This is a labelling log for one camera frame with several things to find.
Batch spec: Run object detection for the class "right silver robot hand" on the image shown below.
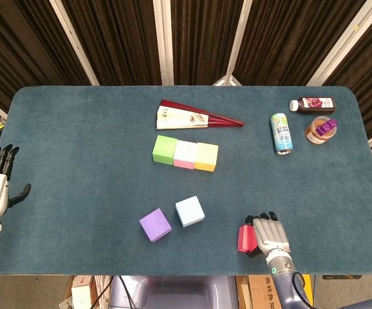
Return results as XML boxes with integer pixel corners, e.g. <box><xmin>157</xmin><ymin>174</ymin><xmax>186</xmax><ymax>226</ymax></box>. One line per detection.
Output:
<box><xmin>244</xmin><ymin>211</ymin><xmax>292</xmax><ymax>258</ymax></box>

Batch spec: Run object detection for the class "light blue drink can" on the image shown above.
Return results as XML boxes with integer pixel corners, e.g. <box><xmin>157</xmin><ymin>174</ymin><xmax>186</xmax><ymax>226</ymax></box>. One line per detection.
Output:
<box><xmin>270</xmin><ymin>113</ymin><xmax>294</xmax><ymax>156</ymax></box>

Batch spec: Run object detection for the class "grey robot torso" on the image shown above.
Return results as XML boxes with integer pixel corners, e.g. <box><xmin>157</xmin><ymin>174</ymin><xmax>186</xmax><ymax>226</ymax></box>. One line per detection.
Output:
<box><xmin>108</xmin><ymin>275</ymin><xmax>240</xmax><ymax>309</ymax></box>

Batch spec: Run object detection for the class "white cardboard box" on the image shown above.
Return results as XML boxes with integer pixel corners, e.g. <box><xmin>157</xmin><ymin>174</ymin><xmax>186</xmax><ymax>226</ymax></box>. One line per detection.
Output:
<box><xmin>59</xmin><ymin>275</ymin><xmax>115</xmax><ymax>309</ymax></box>

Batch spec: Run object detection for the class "brown cardboard box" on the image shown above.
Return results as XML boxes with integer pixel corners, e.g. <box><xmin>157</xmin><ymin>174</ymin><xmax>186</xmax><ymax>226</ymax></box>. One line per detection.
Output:
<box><xmin>248</xmin><ymin>275</ymin><xmax>282</xmax><ymax>309</ymax></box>

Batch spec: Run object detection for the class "light wooden board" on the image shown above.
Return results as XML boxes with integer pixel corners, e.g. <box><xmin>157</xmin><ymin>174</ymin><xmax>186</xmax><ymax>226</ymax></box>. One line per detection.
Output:
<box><xmin>236</xmin><ymin>276</ymin><xmax>254</xmax><ymax>309</ymax></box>

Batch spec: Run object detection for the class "white frame post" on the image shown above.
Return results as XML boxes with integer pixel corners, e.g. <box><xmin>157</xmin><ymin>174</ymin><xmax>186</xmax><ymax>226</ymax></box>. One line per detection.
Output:
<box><xmin>211</xmin><ymin>0</ymin><xmax>254</xmax><ymax>87</ymax></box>
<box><xmin>152</xmin><ymin>0</ymin><xmax>175</xmax><ymax>86</ymax></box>
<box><xmin>306</xmin><ymin>0</ymin><xmax>372</xmax><ymax>87</ymax></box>
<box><xmin>49</xmin><ymin>0</ymin><xmax>100</xmax><ymax>87</ymax></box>

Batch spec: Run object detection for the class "orange labelled jar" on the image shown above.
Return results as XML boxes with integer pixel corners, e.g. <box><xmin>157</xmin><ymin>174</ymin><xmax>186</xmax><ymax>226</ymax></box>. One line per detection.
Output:
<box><xmin>304</xmin><ymin>115</ymin><xmax>337</xmax><ymax>145</ymax></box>

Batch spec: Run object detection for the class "red paper folding fan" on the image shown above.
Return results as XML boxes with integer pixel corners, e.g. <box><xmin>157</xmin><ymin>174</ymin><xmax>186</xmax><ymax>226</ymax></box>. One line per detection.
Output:
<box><xmin>155</xmin><ymin>99</ymin><xmax>245</xmax><ymax>131</ymax></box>

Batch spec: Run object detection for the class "green foam cube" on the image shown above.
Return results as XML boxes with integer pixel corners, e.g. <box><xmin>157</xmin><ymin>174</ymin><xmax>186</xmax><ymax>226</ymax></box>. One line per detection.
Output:
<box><xmin>152</xmin><ymin>135</ymin><xmax>178</xmax><ymax>165</ymax></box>

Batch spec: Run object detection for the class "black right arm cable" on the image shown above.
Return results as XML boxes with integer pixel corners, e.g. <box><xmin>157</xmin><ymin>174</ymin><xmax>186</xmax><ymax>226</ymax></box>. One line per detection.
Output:
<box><xmin>292</xmin><ymin>272</ymin><xmax>315</xmax><ymax>306</ymax></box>

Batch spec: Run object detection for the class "pink foam cube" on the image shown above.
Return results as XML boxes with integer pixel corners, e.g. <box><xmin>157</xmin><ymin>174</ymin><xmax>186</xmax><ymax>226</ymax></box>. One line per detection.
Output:
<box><xmin>173</xmin><ymin>140</ymin><xmax>198</xmax><ymax>170</ymax></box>

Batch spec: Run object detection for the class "purple plastic toy block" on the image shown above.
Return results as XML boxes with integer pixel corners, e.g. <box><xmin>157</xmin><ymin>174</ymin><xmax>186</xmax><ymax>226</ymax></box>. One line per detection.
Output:
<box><xmin>315</xmin><ymin>118</ymin><xmax>339</xmax><ymax>137</ymax></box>

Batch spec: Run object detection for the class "teal felt table cover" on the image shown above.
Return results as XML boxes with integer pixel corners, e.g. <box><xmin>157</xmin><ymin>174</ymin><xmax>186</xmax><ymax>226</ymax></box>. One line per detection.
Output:
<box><xmin>0</xmin><ymin>85</ymin><xmax>372</xmax><ymax>276</ymax></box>

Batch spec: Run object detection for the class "red foam cube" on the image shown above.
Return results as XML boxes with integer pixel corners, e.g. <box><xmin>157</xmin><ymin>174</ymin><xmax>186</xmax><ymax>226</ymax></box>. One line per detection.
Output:
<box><xmin>237</xmin><ymin>224</ymin><xmax>258</xmax><ymax>254</ymax></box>

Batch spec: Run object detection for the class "purple foam cube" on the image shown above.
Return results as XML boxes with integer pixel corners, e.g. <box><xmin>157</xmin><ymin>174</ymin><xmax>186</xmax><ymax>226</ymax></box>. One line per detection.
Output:
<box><xmin>139</xmin><ymin>208</ymin><xmax>173</xmax><ymax>243</ymax></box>

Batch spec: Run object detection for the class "light blue foam cube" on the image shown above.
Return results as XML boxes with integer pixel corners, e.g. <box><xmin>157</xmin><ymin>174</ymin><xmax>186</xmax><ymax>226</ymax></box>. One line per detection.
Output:
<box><xmin>174</xmin><ymin>195</ymin><xmax>205</xmax><ymax>228</ymax></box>

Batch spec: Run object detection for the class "dark grape juice bottle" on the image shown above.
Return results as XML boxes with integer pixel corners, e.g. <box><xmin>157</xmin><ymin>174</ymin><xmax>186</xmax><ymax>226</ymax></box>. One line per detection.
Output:
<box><xmin>289</xmin><ymin>97</ymin><xmax>337</xmax><ymax>115</ymax></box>

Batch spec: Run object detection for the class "yellow floor strip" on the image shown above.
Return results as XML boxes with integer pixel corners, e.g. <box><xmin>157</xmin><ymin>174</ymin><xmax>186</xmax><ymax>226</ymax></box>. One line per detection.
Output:
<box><xmin>301</xmin><ymin>274</ymin><xmax>316</xmax><ymax>300</ymax></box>

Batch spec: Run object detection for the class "yellow foam cube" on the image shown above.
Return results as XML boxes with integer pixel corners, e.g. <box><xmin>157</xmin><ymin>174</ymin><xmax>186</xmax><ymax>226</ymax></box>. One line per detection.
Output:
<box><xmin>194</xmin><ymin>142</ymin><xmax>219</xmax><ymax>173</ymax></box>

